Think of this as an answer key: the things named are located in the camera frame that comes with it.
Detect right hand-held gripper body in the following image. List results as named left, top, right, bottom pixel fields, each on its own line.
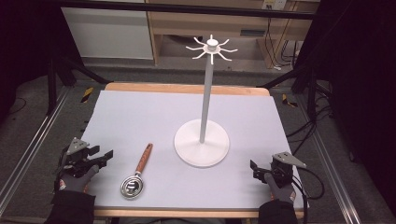
left=270, top=151, right=307, bottom=189

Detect person's left hand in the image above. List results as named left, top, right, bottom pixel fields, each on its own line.
left=58, top=164, right=101, bottom=196

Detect person's right hand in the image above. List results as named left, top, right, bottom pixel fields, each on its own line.
left=263, top=172, right=297, bottom=205

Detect black floor cables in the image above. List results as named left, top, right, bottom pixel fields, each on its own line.
left=285, top=81, right=334, bottom=157

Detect white cabinet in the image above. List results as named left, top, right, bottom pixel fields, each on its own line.
left=61, top=7, right=155, bottom=61

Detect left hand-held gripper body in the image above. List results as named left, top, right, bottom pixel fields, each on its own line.
left=61, top=137, right=101, bottom=179

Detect metal strainer with wooden handle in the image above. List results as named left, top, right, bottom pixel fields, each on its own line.
left=120, top=142, right=154, bottom=201

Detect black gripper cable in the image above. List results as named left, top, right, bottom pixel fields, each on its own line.
left=290, top=166, right=326, bottom=224

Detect black metal frame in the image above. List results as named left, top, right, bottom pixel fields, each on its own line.
left=43, top=0, right=331, bottom=117

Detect aluminium floor rail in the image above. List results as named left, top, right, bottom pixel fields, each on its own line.
left=295, top=92, right=365, bottom=224
left=0, top=87, right=71, bottom=216

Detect black hanging cables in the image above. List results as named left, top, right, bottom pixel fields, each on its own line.
left=262, top=17, right=301, bottom=71

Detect white table mat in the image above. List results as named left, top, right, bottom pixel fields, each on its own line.
left=79, top=90, right=310, bottom=210

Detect white hook rack stand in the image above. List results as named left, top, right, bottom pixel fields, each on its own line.
left=173, top=34, right=239, bottom=169

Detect yellow black hazard tape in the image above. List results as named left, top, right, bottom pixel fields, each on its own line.
left=79, top=86, right=94, bottom=104
left=281, top=93, right=299, bottom=109

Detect wooden desk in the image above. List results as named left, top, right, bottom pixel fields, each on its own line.
left=146, top=0, right=316, bottom=70

